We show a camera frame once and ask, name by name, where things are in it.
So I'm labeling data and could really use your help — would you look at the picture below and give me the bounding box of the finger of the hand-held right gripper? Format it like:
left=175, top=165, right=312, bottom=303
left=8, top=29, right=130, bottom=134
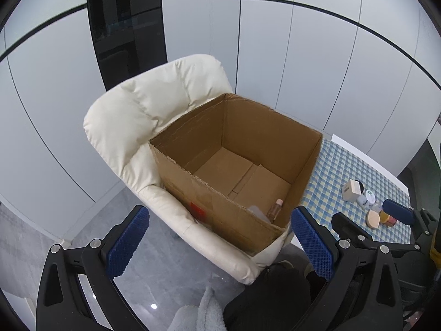
left=382, top=198, right=437, bottom=235
left=331, top=212, right=376, bottom=249

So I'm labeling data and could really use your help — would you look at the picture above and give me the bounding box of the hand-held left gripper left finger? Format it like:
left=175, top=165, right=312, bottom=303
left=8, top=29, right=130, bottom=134
left=36, top=205, right=150, bottom=331

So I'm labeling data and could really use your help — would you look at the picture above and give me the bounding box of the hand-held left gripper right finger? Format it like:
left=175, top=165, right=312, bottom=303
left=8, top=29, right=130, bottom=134
left=291, top=206, right=404, bottom=331

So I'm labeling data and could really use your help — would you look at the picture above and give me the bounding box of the orange yellow jar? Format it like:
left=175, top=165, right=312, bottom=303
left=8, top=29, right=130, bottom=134
left=379, top=211, right=400, bottom=228

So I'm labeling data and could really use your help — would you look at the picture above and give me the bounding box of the peach powder puff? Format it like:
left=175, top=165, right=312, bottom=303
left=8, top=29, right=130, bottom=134
left=366, top=210, right=381, bottom=230

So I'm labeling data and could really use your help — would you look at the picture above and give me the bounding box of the small beige carton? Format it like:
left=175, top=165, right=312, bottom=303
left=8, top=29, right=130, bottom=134
left=342, top=179, right=361, bottom=201

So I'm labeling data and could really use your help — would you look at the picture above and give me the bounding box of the small glass bottle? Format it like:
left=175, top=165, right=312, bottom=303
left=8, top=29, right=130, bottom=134
left=269, top=198, right=284, bottom=223

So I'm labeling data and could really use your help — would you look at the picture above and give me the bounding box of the large cardboard box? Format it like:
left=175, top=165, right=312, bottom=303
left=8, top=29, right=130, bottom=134
left=149, top=93, right=324, bottom=257

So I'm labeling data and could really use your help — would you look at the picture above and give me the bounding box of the blue yellow checkered tablecloth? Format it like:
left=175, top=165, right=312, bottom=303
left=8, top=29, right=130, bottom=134
left=300, top=137, right=412, bottom=244

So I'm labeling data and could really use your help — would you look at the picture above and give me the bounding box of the person's left leg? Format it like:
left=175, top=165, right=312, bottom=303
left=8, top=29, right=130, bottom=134
left=224, top=262, right=328, bottom=331

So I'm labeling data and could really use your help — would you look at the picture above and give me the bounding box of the cream padded armchair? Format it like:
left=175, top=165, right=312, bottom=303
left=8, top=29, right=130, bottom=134
left=83, top=54, right=295, bottom=285

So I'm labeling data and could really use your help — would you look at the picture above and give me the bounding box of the white wardrobe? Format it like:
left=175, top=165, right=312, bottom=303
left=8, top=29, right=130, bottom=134
left=0, top=0, right=441, bottom=245

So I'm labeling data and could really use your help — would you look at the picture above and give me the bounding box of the black glass cabinet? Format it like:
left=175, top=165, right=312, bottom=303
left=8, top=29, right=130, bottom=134
left=86, top=0, right=169, bottom=92

